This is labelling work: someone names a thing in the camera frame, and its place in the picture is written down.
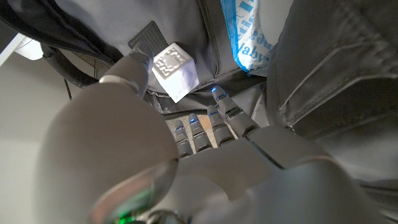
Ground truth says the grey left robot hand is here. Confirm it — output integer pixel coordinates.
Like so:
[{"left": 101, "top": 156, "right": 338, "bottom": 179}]
[{"left": 35, "top": 43, "right": 398, "bottom": 224}]

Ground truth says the white embossed cube package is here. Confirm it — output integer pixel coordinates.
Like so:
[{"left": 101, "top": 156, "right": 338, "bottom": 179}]
[{"left": 151, "top": 42, "right": 200, "bottom": 103}]

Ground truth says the black backpack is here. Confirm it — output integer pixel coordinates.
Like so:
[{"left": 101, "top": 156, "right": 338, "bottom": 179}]
[{"left": 0, "top": 0, "right": 398, "bottom": 218}]

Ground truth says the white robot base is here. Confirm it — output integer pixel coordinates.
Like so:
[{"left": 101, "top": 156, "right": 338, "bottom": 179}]
[{"left": 14, "top": 36, "right": 44, "bottom": 62}]

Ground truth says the blue white wipes pack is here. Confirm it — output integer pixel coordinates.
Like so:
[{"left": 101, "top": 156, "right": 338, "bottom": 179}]
[{"left": 220, "top": 0, "right": 295, "bottom": 75}]

